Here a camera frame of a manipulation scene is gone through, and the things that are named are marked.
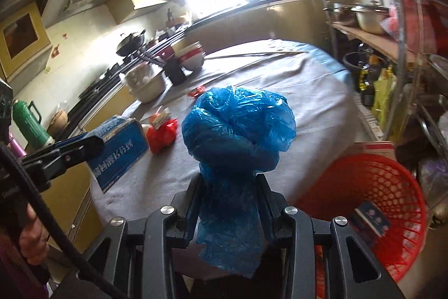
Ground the pink bottle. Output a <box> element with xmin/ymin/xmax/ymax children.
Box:
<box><xmin>9</xmin><ymin>134</ymin><xmax>29</xmax><ymax>157</ymax></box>

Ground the blue plastic bag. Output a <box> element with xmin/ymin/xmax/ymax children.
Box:
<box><xmin>181</xmin><ymin>85</ymin><xmax>297</xmax><ymax>279</ymax></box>

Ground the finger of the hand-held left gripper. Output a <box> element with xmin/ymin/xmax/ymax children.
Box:
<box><xmin>38</xmin><ymin>136</ymin><xmax>106</xmax><ymax>182</ymax></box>
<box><xmin>20</xmin><ymin>134</ymin><xmax>94</xmax><ymax>169</ymax></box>

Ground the cooking oil bottle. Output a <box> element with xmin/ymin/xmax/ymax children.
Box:
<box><xmin>357</xmin><ymin>54</ymin><xmax>382</xmax><ymax>93</ymax></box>

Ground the small dark blue box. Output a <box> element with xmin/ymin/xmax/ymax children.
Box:
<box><xmin>352</xmin><ymin>201</ymin><xmax>391</xmax><ymax>237</ymax></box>

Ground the long bamboo stick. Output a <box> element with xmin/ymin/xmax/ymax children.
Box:
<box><xmin>205</xmin><ymin>50</ymin><xmax>309</xmax><ymax>59</ymax></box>

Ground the person's left hand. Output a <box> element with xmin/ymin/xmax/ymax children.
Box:
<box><xmin>19</xmin><ymin>206</ymin><xmax>50</xmax><ymax>265</ymax></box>

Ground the white range hood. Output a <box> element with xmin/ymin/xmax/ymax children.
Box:
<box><xmin>42</xmin><ymin>0</ymin><xmax>127</xmax><ymax>28</ymax></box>

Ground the black wok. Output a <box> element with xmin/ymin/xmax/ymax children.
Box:
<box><xmin>115</xmin><ymin>29</ymin><xmax>148</xmax><ymax>57</ymax></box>

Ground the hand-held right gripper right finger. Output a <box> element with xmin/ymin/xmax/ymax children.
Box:
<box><xmin>258</xmin><ymin>177</ymin><xmax>403</xmax><ymax>299</ymax></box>

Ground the large metal basin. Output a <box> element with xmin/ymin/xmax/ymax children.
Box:
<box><xmin>351</xmin><ymin>1</ymin><xmax>391</xmax><ymax>35</ymax></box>

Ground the blue table cover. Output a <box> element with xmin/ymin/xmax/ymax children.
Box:
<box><xmin>269</xmin><ymin>40</ymin><xmax>354</xmax><ymax>82</ymax></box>

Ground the black gas stove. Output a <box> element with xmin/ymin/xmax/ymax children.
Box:
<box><xmin>79</xmin><ymin>62</ymin><xmax>123</xmax><ymax>100</ymax></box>

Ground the red plastic bag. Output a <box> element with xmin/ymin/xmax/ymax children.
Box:
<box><xmin>146</xmin><ymin>119</ymin><xmax>180</xmax><ymax>154</ymax></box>

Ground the green thermos jug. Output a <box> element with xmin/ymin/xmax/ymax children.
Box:
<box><xmin>12</xmin><ymin>100</ymin><xmax>55</xmax><ymax>147</ymax></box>

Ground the grey tablecloth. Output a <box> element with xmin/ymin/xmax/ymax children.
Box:
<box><xmin>90</xmin><ymin>39</ymin><xmax>379</xmax><ymax>282</ymax></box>

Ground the black chopstick holder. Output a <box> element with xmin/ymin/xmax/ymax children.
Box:
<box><xmin>138</xmin><ymin>48</ymin><xmax>192</xmax><ymax>86</ymax></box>

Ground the small metal pot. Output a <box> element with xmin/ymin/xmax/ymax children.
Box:
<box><xmin>331</xmin><ymin>3</ymin><xmax>358</xmax><ymax>26</ymax></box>

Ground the white bowl red print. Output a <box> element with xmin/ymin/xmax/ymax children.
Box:
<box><xmin>171</xmin><ymin>41</ymin><xmax>204</xmax><ymax>58</ymax></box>
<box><xmin>181</xmin><ymin>53</ymin><xmax>205</xmax><ymax>72</ymax></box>

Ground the red plastic basket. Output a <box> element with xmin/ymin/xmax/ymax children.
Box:
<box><xmin>297</xmin><ymin>145</ymin><xmax>428</xmax><ymax>289</ymax></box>

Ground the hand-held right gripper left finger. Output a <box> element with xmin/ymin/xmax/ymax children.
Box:
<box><xmin>80</xmin><ymin>176</ymin><xmax>201</xmax><ymax>299</ymax></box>

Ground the yellow plastic bag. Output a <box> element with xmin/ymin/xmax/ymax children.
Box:
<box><xmin>371</xmin><ymin>66</ymin><xmax>398</xmax><ymax>142</ymax></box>

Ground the yellow framed cabinet door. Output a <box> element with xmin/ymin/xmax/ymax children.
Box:
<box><xmin>0</xmin><ymin>1</ymin><xmax>51</xmax><ymax>79</ymax></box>

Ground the brown round jar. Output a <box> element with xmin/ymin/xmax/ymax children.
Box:
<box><xmin>47</xmin><ymin>103</ymin><xmax>71</xmax><ymax>136</ymax></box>

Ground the blue cardboard box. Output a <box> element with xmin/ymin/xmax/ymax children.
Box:
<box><xmin>87</xmin><ymin>115</ymin><xmax>149</xmax><ymax>194</ymax></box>

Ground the black cable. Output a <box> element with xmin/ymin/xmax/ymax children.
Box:
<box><xmin>0</xmin><ymin>141</ymin><xmax>123</xmax><ymax>299</ymax></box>

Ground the yellow base cabinet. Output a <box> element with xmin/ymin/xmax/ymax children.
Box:
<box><xmin>196</xmin><ymin>0</ymin><xmax>351</xmax><ymax>51</ymax></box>

